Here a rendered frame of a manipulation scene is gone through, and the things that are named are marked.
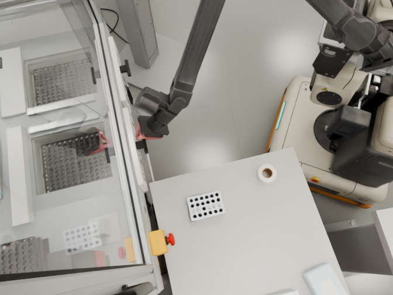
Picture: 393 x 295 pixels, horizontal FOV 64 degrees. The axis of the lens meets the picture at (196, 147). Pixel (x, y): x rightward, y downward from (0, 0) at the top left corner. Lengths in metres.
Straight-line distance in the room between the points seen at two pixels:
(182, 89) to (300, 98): 1.16
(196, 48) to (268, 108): 1.40
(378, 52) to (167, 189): 0.80
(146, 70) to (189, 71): 1.40
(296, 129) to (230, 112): 0.50
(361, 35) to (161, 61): 1.60
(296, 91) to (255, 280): 1.18
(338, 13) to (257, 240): 0.76
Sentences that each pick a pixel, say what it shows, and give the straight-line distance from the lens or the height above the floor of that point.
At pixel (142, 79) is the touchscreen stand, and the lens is 2.25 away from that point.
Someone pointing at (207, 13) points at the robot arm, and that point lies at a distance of 0.83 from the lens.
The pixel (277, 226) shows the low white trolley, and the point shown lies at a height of 0.76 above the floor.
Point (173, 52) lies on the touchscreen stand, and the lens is 2.35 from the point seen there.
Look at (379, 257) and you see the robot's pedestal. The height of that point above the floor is 0.60.
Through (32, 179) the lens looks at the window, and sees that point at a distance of 0.36.
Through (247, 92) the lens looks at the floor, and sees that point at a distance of 2.24.
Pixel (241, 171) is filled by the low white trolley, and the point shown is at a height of 0.76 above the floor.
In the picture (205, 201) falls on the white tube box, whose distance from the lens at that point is 1.14.
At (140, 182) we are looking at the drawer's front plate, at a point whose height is 0.93.
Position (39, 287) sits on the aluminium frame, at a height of 1.65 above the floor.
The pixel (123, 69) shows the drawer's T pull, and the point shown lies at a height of 0.91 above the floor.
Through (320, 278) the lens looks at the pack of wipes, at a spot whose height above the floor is 0.80.
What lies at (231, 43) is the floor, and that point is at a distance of 2.45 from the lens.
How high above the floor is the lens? 1.92
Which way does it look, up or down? 70 degrees down
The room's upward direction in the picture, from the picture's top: straight up
